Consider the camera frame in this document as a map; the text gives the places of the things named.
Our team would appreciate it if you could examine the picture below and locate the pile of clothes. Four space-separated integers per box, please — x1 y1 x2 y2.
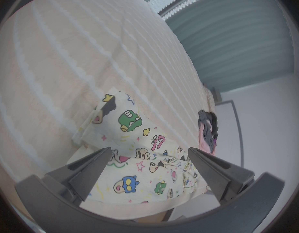
198 109 219 155

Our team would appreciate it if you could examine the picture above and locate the window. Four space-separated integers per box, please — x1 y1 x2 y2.
145 0 262 21

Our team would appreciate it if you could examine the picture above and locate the pink pillow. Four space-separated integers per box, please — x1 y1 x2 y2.
203 83 216 113

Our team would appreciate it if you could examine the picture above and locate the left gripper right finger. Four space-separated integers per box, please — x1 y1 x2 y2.
188 147 255 202

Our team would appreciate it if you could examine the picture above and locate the bed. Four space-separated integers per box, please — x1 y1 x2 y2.
0 0 244 221

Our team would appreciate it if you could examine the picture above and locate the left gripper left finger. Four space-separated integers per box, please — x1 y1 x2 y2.
44 147 113 202

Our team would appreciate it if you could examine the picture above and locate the white printed pyjama top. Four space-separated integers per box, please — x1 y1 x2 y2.
72 85 208 204

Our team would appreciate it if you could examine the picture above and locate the grey bedside table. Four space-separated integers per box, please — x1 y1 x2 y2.
211 87 222 102

